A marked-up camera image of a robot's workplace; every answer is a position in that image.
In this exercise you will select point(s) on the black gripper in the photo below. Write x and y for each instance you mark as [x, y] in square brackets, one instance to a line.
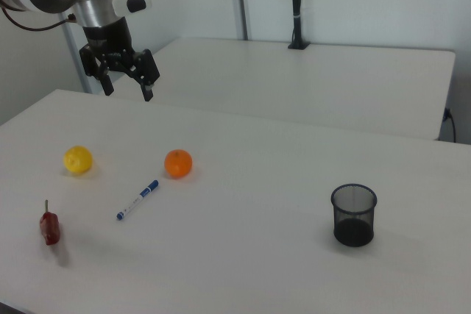
[108, 36]

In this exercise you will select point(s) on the blue and white marker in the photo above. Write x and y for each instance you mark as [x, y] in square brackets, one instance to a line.
[137, 200]

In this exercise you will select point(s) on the yellow lemon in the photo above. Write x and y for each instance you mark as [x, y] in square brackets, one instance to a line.
[77, 159]

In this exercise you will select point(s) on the orange fruit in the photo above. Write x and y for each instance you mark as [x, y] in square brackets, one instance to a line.
[178, 163]

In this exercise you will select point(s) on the white side table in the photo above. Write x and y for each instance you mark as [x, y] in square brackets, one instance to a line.
[294, 82]

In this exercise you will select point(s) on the red pepper with stem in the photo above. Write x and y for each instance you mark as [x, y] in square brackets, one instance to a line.
[50, 228]

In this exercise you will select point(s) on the black mesh pen cup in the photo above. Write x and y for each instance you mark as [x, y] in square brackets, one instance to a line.
[354, 218]

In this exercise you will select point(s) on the black camera pole with base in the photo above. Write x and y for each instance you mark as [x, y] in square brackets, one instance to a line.
[296, 5]

